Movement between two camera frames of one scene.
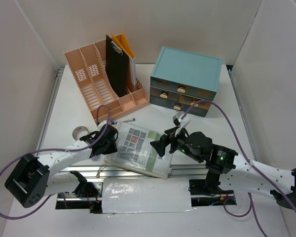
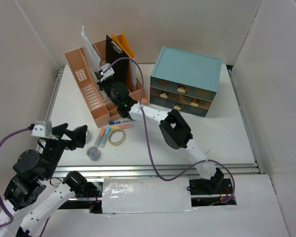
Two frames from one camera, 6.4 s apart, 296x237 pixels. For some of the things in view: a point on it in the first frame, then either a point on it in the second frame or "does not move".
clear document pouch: [135, 152] to [93, 59]
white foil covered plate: [122, 195] does not move
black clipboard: [117, 64] does not move
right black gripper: [159, 145] to [100, 84]
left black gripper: [113, 148] to [78, 135]
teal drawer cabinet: [179, 78] does not move
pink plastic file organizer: [88, 64] does not move
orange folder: [122, 41] does not move
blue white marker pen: [118, 122] does not move
